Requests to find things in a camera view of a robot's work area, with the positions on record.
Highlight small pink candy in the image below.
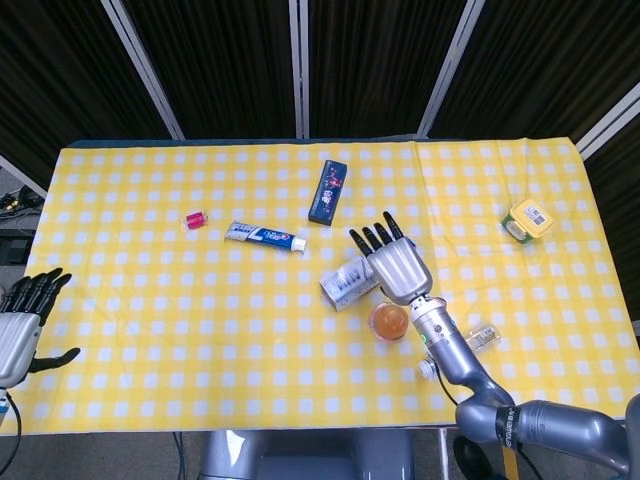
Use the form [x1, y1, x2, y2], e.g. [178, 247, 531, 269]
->
[180, 210, 209, 232]

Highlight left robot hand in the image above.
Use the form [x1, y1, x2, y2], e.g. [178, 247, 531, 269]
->
[0, 267, 81, 389]

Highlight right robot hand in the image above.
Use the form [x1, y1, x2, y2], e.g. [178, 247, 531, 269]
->
[348, 211, 432, 304]

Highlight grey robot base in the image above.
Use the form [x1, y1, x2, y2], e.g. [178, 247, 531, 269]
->
[198, 428, 416, 480]

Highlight white blue toothpaste box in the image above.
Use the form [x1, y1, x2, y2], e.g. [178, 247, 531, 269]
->
[319, 257, 381, 313]

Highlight orange jelly cup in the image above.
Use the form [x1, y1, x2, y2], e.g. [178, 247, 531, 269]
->
[369, 302, 413, 343]

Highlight clear plastic bottle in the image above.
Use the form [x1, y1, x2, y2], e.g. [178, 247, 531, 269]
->
[417, 323, 502, 378]

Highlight white blue toothpaste tube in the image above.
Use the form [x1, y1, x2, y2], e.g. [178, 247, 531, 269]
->
[223, 220, 308, 256]

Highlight dark blue long box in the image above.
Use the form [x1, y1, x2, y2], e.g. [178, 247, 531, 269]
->
[307, 159, 350, 225]

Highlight black folding screen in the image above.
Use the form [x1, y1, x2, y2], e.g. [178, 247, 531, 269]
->
[0, 0, 640, 321]

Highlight black cables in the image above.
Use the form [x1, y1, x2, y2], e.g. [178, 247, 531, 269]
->
[0, 184, 46, 226]

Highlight yellow green lidded container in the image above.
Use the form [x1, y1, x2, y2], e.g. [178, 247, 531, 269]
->
[501, 197, 555, 245]

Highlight yellow white checkered tablecloth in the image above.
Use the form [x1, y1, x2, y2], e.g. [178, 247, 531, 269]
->
[0, 140, 640, 437]

